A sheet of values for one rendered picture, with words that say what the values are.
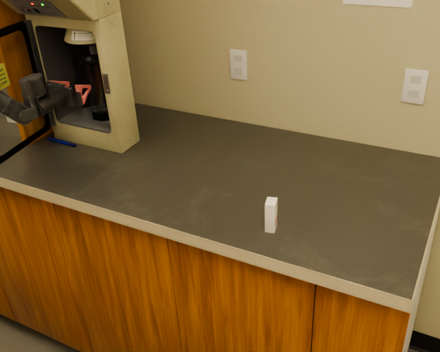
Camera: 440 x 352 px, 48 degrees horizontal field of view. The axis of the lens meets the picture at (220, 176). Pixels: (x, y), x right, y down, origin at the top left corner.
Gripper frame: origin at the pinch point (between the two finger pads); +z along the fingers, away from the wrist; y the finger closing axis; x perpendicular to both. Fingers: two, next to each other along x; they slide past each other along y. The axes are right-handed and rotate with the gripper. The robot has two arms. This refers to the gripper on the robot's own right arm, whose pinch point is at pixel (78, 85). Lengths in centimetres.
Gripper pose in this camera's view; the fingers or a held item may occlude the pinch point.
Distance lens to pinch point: 180.8
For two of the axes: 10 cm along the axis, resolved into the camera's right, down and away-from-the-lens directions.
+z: 4.6, -5.0, 7.3
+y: -8.8, -2.0, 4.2
